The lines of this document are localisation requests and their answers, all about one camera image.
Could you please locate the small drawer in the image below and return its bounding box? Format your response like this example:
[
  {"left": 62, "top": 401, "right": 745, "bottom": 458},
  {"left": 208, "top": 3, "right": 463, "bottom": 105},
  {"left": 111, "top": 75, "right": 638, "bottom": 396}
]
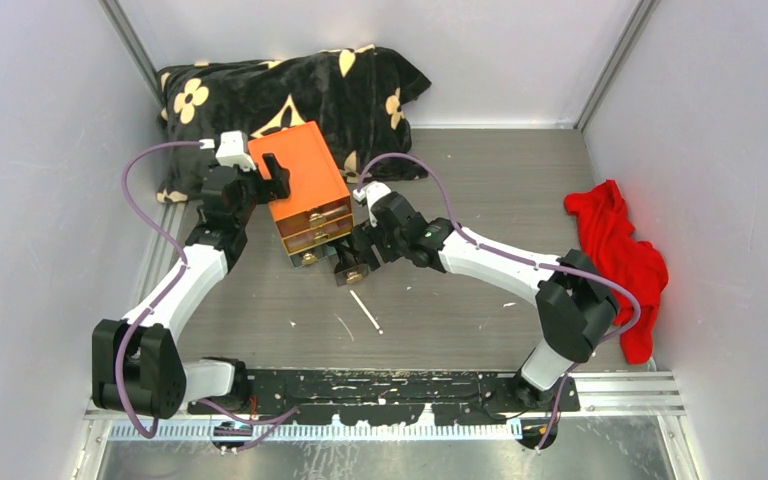
[
  {"left": 329, "top": 244, "right": 371, "bottom": 287},
  {"left": 289, "top": 246, "right": 327, "bottom": 268}
]

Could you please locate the orange drawer organizer box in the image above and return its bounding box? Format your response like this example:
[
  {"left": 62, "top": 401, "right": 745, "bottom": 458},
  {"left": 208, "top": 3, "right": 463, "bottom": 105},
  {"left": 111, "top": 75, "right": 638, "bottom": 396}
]
[{"left": 249, "top": 121, "right": 354, "bottom": 257}]

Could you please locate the white silver pencil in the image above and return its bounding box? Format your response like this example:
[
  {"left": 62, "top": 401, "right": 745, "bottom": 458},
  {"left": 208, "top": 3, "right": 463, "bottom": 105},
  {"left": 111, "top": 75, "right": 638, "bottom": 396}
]
[{"left": 349, "top": 289, "right": 384, "bottom": 335}]

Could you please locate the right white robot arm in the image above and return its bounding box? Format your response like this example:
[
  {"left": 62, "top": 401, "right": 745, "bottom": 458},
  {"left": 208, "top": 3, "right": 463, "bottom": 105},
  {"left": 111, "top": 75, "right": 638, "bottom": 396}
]
[{"left": 352, "top": 182, "right": 620, "bottom": 411}]

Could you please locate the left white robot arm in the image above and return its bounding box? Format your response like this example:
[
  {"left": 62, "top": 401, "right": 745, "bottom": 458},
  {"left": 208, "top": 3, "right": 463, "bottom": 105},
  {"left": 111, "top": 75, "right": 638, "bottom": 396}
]
[{"left": 92, "top": 153, "right": 290, "bottom": 419}]

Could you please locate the black floral plush blanket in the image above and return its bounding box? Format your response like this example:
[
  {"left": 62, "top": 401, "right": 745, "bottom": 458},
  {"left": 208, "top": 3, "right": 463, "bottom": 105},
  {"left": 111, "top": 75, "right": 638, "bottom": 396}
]
[{"left": 156, "top": 45, "right": 432, "bottom": 203}]

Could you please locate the red cloth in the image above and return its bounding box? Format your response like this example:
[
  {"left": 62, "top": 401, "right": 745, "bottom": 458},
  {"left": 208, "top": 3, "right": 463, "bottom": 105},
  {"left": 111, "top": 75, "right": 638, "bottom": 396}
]
[{"left": 563, "top": 180, "right": 669, "bottom": 365}]

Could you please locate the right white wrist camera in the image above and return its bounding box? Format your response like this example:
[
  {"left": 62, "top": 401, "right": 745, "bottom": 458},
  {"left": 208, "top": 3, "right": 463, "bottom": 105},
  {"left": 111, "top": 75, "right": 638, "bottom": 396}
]
[{"left": 352, "top": 181, "right": 392, "bottom": 227}]

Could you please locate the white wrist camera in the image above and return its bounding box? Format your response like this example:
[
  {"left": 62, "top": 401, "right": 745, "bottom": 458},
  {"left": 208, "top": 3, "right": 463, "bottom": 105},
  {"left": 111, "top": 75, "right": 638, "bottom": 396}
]
[
  {"left": 352, "top": 181, "right": 392, "bottom": 227},
  {"left": 215, "top": 130, "right": 258, "bottom": 172}
]

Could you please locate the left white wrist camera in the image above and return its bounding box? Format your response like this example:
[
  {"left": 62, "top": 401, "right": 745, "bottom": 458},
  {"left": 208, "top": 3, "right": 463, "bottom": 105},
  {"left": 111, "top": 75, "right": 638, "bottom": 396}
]
[{"left": 215, "top": 130, "right": 258, "bottom": 172}]

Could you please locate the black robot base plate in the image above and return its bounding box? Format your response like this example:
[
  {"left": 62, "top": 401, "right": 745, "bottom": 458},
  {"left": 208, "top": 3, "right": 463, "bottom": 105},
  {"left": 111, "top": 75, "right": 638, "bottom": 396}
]
[{"left": 213, "top": 369, "right": 581, "bottom": 427}]

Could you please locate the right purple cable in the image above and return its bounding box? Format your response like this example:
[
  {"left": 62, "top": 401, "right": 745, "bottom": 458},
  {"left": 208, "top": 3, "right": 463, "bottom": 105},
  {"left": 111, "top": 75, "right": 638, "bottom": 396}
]
[{"left": 355, "top": 152, "right": 642, "bottom": 452}]

